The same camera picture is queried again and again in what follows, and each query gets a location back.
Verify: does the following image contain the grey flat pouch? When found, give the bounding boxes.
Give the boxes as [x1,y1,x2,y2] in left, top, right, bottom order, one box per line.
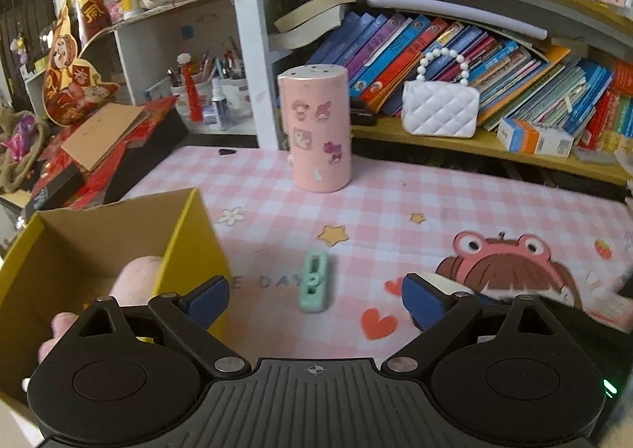
[572,146,617,166]

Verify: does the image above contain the woven basket with flowers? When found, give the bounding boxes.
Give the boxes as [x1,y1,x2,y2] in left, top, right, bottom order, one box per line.
[0,106,51,194]

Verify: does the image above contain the wooden bookshelf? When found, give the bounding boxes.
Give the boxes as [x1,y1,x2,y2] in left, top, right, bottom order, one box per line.
[230,0,633,186]

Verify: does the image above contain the row of colourful books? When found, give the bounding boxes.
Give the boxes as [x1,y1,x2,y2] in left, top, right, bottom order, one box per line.
[309,10,614,132]

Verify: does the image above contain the thick beige paperback book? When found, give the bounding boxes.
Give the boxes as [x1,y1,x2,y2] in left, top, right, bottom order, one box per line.
[273,0,358,34]
[269,27,324,51]

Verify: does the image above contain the row of red books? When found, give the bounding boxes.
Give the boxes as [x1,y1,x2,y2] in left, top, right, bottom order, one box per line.
[578,59,633,152]

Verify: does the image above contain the yellow cardboard box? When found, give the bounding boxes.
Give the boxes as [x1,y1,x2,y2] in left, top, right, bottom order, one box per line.
[0,187,233,409]

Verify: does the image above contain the mint green stapler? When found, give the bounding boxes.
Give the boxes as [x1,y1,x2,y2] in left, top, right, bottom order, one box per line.
[298,251,331,314]

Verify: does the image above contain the brown cardboard piece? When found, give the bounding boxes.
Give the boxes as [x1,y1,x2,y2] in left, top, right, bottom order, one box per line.
[60,104,152,173]

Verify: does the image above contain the white pen holder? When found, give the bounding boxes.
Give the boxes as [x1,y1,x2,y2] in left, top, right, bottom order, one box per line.
[171,74,249,123]

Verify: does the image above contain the pink cylinder container with stickers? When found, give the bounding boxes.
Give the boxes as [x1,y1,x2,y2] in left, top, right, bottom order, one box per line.
[277,63,353,192]

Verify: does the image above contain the red black gift box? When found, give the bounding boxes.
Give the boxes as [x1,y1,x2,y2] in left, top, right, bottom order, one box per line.
[40,97,190,212]

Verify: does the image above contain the white rolled paper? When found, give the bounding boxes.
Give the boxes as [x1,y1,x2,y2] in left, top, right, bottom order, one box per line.
[367,0,550,40]

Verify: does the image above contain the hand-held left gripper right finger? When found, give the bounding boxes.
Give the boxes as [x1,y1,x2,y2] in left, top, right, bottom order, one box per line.
[383,273,559,376]

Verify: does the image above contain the small spray bottle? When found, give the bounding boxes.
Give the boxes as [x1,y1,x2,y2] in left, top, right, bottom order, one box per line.
[210,79,231,130]

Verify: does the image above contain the white side shelf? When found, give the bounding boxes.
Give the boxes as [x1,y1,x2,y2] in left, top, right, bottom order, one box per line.
[25,0,258,137]

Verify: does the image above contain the orange blue white carton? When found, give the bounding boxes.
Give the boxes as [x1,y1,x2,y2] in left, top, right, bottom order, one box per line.
[497,118,576,158]

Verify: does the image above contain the black flat box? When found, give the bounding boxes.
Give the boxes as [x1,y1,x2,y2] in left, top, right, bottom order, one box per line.
[25,163,86,217]

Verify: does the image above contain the pink printed desk mat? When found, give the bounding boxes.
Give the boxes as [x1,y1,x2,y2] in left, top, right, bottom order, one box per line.
[119,146,633,370]

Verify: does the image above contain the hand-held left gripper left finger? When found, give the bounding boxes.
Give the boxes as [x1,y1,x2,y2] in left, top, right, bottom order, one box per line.
[74,275,250,376]

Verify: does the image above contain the white quilted pearl-handle purse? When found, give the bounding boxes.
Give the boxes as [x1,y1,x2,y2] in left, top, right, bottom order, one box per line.
[402,47,480,138]

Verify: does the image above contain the pink plush toy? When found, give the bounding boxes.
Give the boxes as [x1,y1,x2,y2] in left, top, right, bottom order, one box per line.
[37,256,164,364]

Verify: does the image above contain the red fortune figure decoration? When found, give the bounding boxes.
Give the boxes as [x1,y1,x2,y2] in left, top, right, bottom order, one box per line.
[42,0,120,127]

